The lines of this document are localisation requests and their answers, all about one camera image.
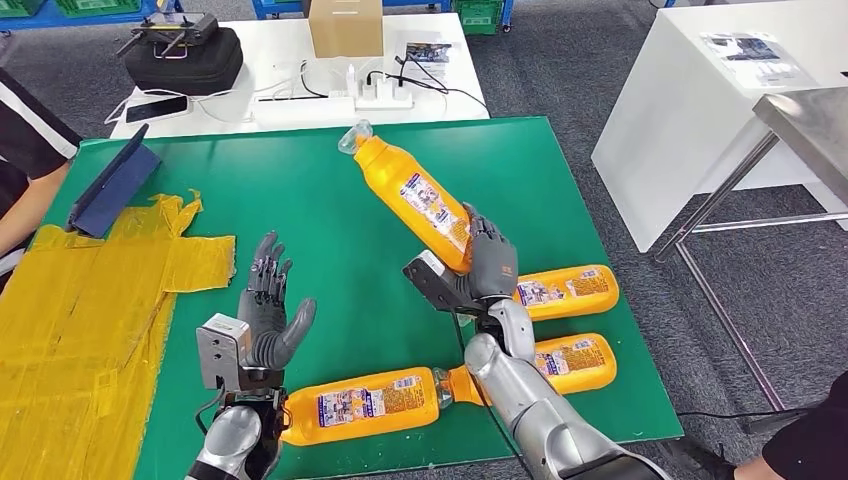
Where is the stainless steel table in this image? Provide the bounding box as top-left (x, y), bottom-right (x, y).
top-left (652, 86), bottom-right (848, 432)

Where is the green plastic crate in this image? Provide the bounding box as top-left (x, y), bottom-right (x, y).
top-left (54, 0), bottom-right (144, 19)
top-left (0, 0), bottom-right (46, 19)
top-left (453, 0), bottom-right (506, 36)

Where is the dark blue tablet case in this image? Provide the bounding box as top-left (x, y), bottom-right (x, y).
top-left (66, 123), bottom-right (164, 240)

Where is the white power strip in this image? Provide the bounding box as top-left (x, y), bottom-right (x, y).
top-left (354, 86), bottom-right (415, 111)

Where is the white panel-sided table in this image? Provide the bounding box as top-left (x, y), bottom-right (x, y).
top-left (591, 0), bottom-right (848, 253)

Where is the black drone remote controller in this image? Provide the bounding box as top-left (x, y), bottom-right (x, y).
top-left (115, 11), bottom-right (220, 61)

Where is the black carrying case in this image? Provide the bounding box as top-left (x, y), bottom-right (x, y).
top-left (123, 26), bottom-right (244, 97)

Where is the white charging cable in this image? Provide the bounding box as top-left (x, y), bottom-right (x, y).
top-left (103, 58), bottom-right (349, 127)

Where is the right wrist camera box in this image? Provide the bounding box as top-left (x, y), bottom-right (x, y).
top-left (402, 249), bottom-right (493, 317)

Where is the black floor cable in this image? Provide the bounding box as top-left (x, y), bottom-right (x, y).
top-left (675, 404), bottom-right (819, 422)

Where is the orange detergent bottle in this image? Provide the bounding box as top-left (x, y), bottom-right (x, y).
top-left (513, 264), bottom-right (621, 323)
top-left (281, 365), bottom-right (443, 448)
top-left (433, 332), bottom-right (619, 409)
top-left (337, 119), bottom-right (476, 275)

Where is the person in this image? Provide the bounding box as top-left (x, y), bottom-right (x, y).
top-left (731, 370), bottom-right (848, 480)
top-left (0, 66), bottom-right (85, 293)

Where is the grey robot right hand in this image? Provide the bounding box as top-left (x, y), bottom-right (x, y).
top-left (455, 201), bottom-right (520, 304)

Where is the white rectangular table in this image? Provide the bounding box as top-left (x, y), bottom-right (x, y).
top-left (109, 11), bottom-right (492, 140)

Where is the black smartphone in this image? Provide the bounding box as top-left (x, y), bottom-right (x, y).
top-left (124, 94), bottom-right (191, 125)

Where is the large printed leaflet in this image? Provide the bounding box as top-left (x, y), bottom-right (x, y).
top-left (700, 29), bottom-right (819, 91)

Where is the brown cardboard box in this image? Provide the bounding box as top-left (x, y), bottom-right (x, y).
top-left (307, 0), bottom-right (386, 59)

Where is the black charging cable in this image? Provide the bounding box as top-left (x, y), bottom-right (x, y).
top-left (256, 58), bottom-right (331, 103)

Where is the green table mat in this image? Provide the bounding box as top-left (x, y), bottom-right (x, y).
top-left (39, 115), bottom-right (686, 480)

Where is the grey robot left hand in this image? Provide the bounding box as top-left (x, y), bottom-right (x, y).
top-left (236, 231), bottom-right (319, 374)

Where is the black power cable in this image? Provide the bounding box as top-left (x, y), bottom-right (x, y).
top-left (366, 54), bottom-right (493, 118)

